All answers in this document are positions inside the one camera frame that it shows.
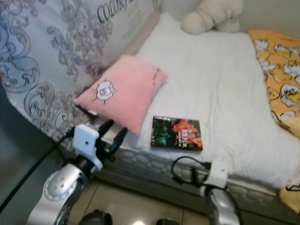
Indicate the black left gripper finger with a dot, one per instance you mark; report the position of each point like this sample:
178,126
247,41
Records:
120,138
107,127

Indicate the pink plush pillow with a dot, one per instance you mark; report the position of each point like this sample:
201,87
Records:
129,89

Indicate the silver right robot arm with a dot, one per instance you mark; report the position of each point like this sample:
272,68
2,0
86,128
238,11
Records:
220,208

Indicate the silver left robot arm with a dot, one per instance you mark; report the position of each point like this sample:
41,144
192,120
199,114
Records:
61,187

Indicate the dark grey left robot leg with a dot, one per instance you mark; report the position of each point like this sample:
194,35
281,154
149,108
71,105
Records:
97,218

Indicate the white bed mattress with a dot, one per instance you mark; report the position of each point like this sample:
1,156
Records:
206,79

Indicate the yellow duck print blanket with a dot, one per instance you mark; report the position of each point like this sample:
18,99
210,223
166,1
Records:
281,75

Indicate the beige plush toy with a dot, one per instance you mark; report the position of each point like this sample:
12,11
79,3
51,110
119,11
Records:
211,16

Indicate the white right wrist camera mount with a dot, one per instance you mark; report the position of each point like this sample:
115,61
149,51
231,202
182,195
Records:
216,174

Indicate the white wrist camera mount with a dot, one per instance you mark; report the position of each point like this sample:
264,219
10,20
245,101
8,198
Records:
86,139
216,174

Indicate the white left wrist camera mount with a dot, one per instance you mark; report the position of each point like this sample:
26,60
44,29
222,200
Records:
86,139

